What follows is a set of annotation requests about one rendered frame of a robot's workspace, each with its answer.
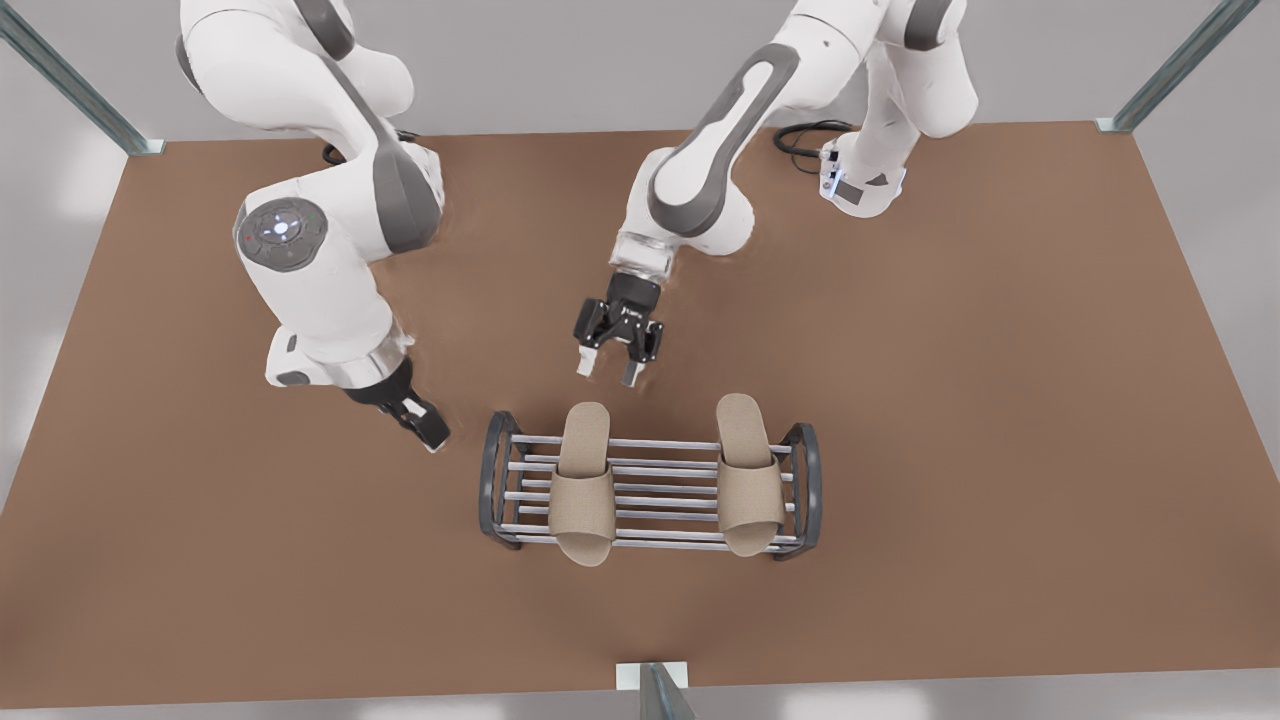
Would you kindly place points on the silver frame post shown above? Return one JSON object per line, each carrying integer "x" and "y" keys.
{"x": 1175, "y": 70}
{"x": 660, "y": 692}
{"x": 70, "y": 85}

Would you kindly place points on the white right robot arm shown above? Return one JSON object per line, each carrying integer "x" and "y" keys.
{"x": 320, "y": 290}

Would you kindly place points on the dark metal shoe rack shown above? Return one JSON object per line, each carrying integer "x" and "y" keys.
{"x": 660, "y": 470}

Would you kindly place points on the beige open-toe slipper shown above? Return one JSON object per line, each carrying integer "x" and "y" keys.
{"x": 750, "y": 490}
{"x": 581, "y": 500}

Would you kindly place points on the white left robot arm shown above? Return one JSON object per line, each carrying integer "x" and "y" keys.
{"x": 700, "y": 170}

